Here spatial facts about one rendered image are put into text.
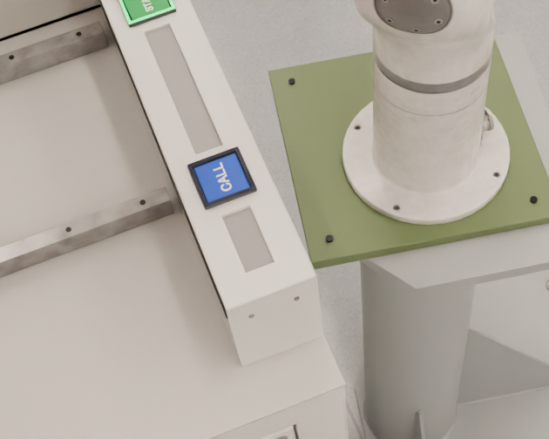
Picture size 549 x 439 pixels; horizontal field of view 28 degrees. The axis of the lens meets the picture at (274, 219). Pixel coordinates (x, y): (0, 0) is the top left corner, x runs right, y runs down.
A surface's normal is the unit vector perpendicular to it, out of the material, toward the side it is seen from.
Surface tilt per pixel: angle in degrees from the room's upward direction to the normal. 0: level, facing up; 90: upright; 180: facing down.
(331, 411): 90
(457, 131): 88
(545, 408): 0
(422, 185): 87
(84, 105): 0
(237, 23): 0
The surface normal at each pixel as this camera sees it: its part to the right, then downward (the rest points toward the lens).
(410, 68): -0.40, 0.81
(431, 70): -0.13, 0.87
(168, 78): -0.08, -0.51
